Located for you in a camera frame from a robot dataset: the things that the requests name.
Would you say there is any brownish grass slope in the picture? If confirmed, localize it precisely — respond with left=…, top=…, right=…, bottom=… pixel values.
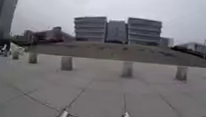
left=24, top=38, right=206, bottom=69

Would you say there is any wide grey layered building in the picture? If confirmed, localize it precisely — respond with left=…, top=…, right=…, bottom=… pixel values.
left=73, top=14, right=164, bottom=47

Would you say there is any grey paved plaza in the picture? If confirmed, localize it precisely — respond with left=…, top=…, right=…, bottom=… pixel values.
left=0, top=50, right=206, bottom=117

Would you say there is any row of concrete bollards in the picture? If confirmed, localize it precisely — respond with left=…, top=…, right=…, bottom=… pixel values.
left=10, top=50, right=206, bottom=82

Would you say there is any low dark building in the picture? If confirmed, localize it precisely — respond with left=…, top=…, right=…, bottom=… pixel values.
left=12, top=24, right=76, bottom=47

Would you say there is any small grey building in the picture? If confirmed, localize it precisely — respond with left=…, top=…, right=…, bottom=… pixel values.
left=160, top=36, right=175, bottom=49

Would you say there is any low grey building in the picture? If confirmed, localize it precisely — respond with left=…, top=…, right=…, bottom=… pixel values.
left=172, top=41, right=206, bottom=60

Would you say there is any tall grey tower building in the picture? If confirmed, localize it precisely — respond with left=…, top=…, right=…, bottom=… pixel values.
left=0, top=0, right=19, bottom=45

